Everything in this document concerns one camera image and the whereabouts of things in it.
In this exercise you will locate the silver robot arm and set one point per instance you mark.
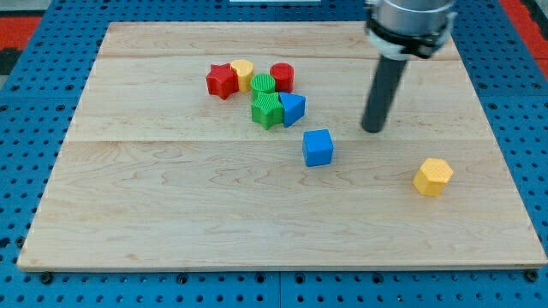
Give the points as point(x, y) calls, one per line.
point(400, 29)

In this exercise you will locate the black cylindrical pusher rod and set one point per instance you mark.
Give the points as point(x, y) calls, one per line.
point(384, 86)

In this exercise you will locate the green cylinder block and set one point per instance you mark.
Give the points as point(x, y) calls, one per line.
point(262, 83)

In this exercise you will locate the red star block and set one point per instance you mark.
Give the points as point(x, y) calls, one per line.
point(222, 81)

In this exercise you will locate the yellow heart block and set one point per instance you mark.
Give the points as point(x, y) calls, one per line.
point(244, 70)

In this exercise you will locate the yellow hexagon block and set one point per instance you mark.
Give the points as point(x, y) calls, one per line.
point(432, 177)

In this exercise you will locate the blue triangle block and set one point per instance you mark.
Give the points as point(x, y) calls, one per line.
point(294, 106)

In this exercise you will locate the red cylinder block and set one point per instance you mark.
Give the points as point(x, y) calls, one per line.
point(284, 76)

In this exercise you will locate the wooden board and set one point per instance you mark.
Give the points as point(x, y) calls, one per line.
point(157, 175)

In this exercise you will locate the blue cube block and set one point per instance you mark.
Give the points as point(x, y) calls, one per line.
point(317, 147)

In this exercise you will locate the green star block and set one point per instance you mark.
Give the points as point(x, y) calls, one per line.
point(267, 110)

